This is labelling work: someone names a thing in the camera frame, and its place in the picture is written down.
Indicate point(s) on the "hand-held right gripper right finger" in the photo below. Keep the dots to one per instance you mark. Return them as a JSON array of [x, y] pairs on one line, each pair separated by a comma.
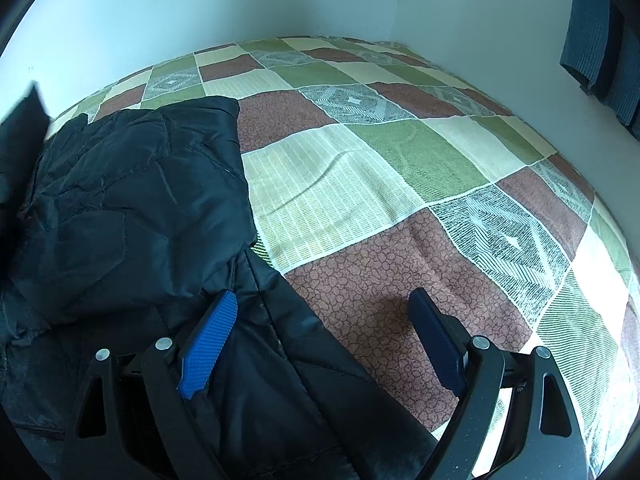
[[435, 340]]

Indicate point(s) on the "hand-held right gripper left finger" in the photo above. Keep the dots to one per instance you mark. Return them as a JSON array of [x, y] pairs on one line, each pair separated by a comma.
[[212, 337]]

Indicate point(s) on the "checkered patchwork bedspread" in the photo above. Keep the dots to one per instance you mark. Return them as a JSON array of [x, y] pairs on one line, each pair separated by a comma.
[[400, 170]]

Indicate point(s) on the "black quilted jacket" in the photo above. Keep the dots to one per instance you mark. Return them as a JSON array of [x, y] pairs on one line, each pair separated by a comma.
[[140, 200]]

